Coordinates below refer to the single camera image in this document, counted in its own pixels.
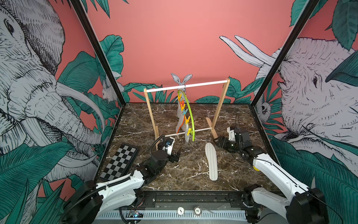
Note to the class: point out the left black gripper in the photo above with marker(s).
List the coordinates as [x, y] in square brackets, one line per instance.
[173, 158]

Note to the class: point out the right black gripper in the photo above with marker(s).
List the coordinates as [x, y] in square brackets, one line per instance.
[223, 138]

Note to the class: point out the white striped fabric insole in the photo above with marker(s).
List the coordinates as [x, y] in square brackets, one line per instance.
[212, 161]

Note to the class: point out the green clothes hanger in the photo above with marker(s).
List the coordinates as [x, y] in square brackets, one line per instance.
[189, 113]

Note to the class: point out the grey bubbled foam insole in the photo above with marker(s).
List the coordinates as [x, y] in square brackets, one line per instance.
[185, 128]

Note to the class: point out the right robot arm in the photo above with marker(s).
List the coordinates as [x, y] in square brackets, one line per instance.
[299, 203]

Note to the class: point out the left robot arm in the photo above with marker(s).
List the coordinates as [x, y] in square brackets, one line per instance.
[94, 199]

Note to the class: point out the checkerboard calibration plate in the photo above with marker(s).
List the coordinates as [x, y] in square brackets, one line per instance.
[120, 163]

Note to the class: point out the orange-edged felt insole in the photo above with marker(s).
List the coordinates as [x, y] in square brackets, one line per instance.
[181, 122]

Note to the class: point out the white embossed foam insole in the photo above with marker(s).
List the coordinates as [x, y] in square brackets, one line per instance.
[179, 111]

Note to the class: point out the white perforated vent strip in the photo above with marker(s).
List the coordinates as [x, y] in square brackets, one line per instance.
[189, 214]

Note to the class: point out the small green circuit board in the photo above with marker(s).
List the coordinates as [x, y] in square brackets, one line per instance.
[135, 214]

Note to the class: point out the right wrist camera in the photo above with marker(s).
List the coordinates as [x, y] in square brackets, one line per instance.
[232, 132]

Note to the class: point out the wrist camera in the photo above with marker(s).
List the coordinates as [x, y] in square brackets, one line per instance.
[232, 132]
[168, 144]

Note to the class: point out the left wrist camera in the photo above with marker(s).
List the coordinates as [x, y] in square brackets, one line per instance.
[168, 144]

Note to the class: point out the wooden hanger rack frame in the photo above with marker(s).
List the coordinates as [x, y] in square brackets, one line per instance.
[211, 122]

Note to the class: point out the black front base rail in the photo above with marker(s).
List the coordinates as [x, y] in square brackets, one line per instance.
[154, 198]

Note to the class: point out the right black frame post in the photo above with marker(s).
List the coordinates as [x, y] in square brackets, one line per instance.
[297, 28]

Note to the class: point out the black frame post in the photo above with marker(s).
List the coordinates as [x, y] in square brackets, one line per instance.
[297, 28]
[83, 18]

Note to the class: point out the left black frame post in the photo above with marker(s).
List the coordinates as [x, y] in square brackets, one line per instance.
[83, 18]

